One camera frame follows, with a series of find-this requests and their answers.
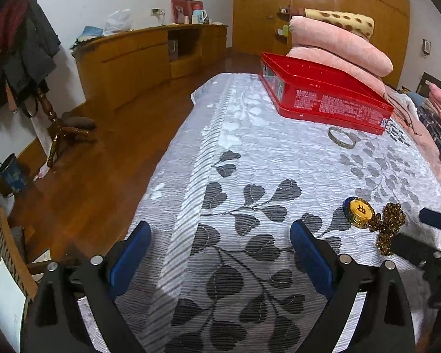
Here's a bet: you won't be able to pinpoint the silver bangle bracelet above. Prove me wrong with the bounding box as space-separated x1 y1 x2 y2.
327 126 359 151

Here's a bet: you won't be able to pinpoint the gold round medallion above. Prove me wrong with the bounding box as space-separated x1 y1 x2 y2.
343 197 375 229

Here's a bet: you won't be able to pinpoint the plaid blue shirt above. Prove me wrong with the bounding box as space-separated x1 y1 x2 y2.
417 107 441 155

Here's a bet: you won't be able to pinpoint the pink bed sheet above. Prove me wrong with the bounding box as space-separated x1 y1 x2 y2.
384 85 441 183

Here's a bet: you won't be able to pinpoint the dark wooden headboard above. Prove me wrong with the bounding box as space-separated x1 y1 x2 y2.
416 73 441 97

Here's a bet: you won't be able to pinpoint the blue waste bin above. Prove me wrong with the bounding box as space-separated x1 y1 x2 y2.
0 153 27 194

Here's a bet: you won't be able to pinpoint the lower pink folded quilt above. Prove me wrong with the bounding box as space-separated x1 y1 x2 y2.
287 46 385 96

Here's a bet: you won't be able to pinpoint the pink folded quilt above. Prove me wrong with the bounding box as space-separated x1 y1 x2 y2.
287 46 385 96
289 16 393 77

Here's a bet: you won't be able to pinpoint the white grey floral bedspread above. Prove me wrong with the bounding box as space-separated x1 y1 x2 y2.
116 73 441 352

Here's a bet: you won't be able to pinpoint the wooden coat stand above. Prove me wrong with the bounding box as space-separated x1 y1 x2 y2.
36 89 96 168

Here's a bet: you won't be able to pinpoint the red tin box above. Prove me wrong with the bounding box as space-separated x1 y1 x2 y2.
260 53 393 136

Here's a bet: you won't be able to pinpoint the upper pink folded quilt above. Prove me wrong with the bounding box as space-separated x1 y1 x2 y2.
289 16 393 77

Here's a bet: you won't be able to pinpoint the yellow brown-spotted blanket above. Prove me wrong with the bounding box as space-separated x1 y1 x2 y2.
304 8 374 41

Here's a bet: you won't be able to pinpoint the long wooden sideboard cabinet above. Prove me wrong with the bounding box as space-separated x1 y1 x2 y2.
72 24 228 111

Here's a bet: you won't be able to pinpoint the wooden wardrobe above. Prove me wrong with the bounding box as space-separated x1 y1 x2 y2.
223 0 411 89

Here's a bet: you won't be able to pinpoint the hanging dark clothes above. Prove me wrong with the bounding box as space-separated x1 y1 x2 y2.
0 0 60 109

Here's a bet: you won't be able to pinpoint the blue cloth on sideboard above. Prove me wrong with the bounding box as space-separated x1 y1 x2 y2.
71 26 103 49

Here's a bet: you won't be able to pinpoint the white plastic bag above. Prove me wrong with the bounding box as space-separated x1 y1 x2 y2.
103 9 133 37

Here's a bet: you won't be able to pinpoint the white electric kettle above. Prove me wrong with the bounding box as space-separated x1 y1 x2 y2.
192 3 208 25

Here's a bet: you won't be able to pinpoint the gold bead necklace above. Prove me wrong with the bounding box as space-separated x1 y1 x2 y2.
368 202 407 257

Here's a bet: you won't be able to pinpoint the wall thermostat switch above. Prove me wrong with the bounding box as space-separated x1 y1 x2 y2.
421 39 431 56

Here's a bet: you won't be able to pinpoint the red picture frame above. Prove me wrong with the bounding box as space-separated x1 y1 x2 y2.
171 0 204 24

